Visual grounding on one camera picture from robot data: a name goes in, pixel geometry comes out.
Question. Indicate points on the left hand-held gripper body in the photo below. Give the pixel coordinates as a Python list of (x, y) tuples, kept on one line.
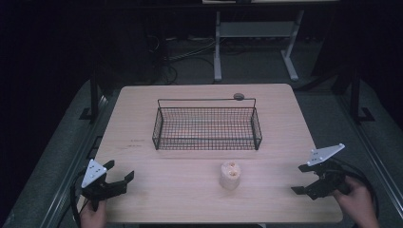
[(92, 173)]

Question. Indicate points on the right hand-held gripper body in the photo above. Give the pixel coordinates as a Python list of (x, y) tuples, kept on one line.
[(328, 177)]

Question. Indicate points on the person's right hand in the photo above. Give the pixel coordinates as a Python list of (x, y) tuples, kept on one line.
[(356, 202)]

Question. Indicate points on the person's left hand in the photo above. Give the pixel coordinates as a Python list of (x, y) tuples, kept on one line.
[(93, 217)]

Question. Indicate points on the black metal stand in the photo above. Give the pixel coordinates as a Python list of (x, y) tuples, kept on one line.
[(355, 95), (93, 95)]

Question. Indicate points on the small dark round knob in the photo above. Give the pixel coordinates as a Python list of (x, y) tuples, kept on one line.
[(238, 96)]

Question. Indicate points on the aluminium rail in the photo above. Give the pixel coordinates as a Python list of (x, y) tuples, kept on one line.
[(72, 167), (370, 148)]

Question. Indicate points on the white metal desk frame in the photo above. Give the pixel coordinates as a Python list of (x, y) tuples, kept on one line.
[(253, 29)]

